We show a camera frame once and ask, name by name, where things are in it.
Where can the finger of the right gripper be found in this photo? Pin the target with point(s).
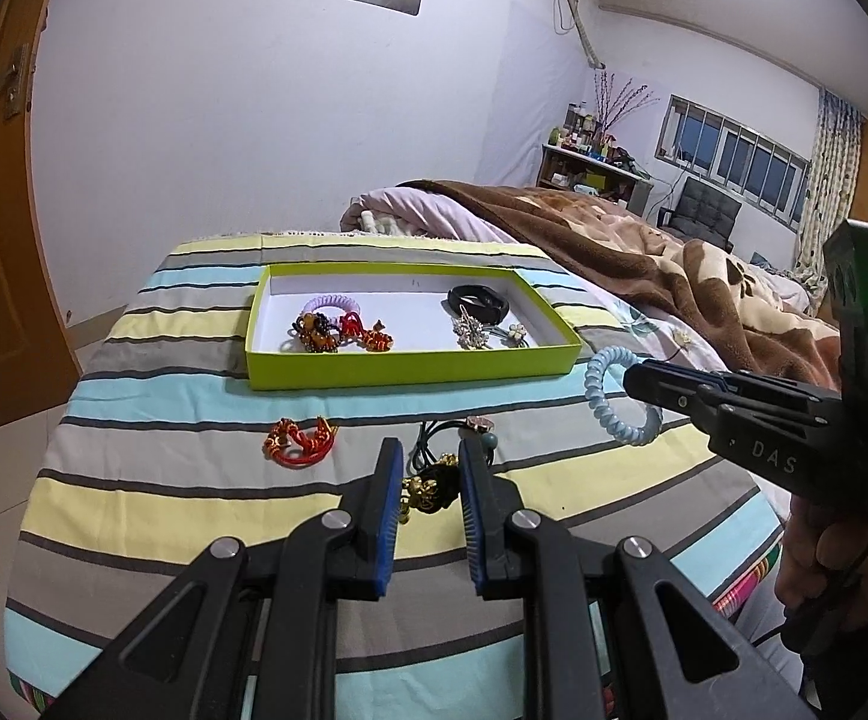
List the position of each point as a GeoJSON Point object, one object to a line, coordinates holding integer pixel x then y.
{"type": "Point", "coordinates": [691, 393]}

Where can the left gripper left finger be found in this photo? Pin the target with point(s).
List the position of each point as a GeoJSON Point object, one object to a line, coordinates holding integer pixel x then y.
{"type": "Point", "coordinates": [349, 550]}

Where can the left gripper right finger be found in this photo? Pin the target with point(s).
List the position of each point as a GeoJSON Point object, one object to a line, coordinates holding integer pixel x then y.
{"type": "Point", "coordinates": [512, 551]}

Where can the black cord pink charm tie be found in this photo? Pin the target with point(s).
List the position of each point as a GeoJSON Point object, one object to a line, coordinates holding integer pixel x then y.
{"type": "Point", "coordinates": [440, 437]}

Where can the black fitness band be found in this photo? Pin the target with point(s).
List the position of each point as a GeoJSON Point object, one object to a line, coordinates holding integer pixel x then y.
{"type": "Point", "coordinates": [478, 302]}

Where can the right hand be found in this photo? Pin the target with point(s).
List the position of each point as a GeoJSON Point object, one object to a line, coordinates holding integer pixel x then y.
{"type": "Point", "coordinates": [816, 546]}

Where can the brown patterned blanket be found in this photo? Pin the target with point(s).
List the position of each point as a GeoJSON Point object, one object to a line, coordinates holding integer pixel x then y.
{"type": "Point", "coordinates": [712, 291]}

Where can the black chair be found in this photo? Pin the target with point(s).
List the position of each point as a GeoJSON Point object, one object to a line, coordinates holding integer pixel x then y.
{"type": "Point", "coordinates": [702, 212]}

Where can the window with bars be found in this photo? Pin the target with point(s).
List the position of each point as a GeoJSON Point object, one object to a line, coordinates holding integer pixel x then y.
{"type": "Point", "coordinates": [723, 151]}

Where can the lime green shallow box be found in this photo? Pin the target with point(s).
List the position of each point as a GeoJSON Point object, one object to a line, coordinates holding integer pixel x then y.
{"type": "Point", "coordinates": [409, 304]}

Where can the floral curtain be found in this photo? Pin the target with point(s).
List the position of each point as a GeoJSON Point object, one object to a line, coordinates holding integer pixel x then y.
{"type": "Point", "coordinates": [836, 158]}

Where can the cluttered wooden shelf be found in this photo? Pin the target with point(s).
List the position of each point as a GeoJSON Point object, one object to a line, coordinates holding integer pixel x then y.
{"type": "Point", "coordinates": [582, 157]}

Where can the dried branch bouquet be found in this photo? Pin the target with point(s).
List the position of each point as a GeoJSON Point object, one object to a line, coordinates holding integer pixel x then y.
{"type": "Point", "coordinates": [615, 101]}

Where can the pink quilt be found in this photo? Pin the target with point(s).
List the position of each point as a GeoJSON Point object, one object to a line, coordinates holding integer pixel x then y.
{"type": "Point", "coordinates": [409, 212]}

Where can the door hinge latch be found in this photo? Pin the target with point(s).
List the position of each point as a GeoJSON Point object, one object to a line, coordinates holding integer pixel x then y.
{"type": "Point", "coordinates": [15, 82]}

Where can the white pipe on wall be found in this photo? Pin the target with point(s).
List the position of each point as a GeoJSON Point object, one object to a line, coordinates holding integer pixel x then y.
{"type": "Point", "coordinates": [586, 44]}

